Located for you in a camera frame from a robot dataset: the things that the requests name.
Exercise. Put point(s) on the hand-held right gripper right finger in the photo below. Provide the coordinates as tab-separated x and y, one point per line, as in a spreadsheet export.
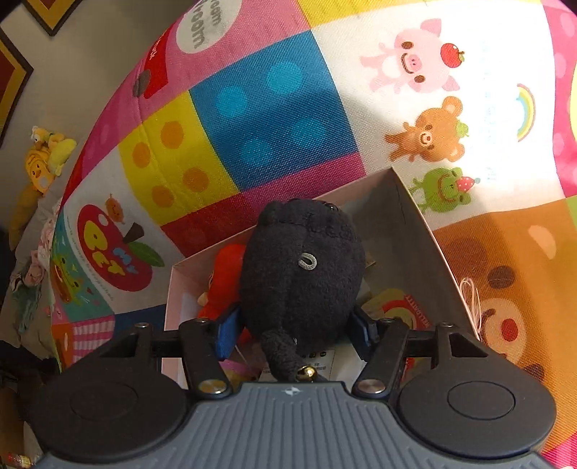
361	333

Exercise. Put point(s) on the colourful cartoon printed play mat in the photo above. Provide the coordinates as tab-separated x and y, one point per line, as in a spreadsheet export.
270	112

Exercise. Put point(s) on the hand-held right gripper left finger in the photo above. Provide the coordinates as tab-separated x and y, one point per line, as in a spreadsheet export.
227	333

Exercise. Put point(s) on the pink white clothes pile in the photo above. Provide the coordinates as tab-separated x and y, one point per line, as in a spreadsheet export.
47	234

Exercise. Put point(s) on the yellow pink cake toy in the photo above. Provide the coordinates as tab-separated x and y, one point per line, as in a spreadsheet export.
243	372

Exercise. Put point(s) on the pink crumpled garment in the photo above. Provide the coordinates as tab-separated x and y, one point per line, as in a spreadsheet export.
34	270

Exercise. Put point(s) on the grey sofa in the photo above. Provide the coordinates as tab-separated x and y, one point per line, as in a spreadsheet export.
11	329

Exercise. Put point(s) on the yellow plush toy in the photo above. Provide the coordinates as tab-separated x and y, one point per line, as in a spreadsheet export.
61	151

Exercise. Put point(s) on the pink yellow toy camera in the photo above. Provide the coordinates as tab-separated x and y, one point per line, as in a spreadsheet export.
396	311

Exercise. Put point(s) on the pink cardboard box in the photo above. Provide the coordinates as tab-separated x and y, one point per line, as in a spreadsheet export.
405	234

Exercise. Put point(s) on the black yellow picture frame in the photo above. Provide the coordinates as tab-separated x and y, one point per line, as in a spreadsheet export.
52	13
11	85

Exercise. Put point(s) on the green cloth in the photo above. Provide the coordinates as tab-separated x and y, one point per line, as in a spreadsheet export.
27	306

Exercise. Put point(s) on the black plush toy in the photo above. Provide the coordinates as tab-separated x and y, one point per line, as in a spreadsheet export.
302	279

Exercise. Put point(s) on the yellow banana pillow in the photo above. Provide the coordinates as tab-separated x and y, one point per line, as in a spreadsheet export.
20	216

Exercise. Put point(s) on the red boxing glove toy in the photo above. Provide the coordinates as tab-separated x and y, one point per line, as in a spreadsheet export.
225	270

